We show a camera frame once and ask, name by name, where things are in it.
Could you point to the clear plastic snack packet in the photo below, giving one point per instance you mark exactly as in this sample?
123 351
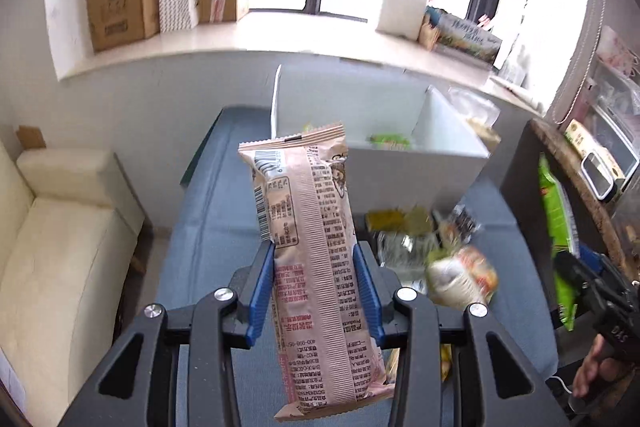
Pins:
402 254

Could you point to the pink snack packet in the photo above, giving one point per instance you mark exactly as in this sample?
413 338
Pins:
310 232

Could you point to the yellow-green snack packet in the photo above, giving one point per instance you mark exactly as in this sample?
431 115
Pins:
386 221

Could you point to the round wooden table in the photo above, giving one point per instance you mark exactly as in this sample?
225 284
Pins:
585 197

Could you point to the plain white box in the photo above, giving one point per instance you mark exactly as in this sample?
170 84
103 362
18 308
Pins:
400 13

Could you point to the olive green snack packet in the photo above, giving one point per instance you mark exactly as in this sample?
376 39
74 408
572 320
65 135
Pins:
418 221

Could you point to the black and white snack packet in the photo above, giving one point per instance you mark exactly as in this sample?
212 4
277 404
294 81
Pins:
462 222

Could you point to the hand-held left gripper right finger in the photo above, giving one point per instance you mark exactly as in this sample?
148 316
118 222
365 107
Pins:
368 293

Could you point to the green snack packet in box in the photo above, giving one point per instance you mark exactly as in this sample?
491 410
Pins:
390 141

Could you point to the white papers on sill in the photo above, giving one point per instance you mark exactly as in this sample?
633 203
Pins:
512 62

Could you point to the clear storage drawers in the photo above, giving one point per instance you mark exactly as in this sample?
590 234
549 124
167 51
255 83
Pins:
612 102

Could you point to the green and white carton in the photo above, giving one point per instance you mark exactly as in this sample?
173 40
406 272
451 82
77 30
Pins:
582 137

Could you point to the person's right hand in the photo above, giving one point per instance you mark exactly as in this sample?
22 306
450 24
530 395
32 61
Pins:
592 367

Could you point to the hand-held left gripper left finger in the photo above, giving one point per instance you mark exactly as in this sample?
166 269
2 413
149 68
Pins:
260 289

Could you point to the cream sofa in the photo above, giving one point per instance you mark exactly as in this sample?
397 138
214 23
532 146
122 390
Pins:
60 257

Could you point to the cardboard piece behind sofa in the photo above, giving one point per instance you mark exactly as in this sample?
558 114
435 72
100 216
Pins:
31 137

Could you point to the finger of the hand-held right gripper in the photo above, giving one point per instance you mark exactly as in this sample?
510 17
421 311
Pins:
575 272

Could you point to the long bright green snack packet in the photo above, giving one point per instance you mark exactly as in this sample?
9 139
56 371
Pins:
552 207

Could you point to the printed tissue carton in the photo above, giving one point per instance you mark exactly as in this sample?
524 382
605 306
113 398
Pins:
467 37

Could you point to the white container with dark window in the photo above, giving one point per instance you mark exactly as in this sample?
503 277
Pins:
600 174

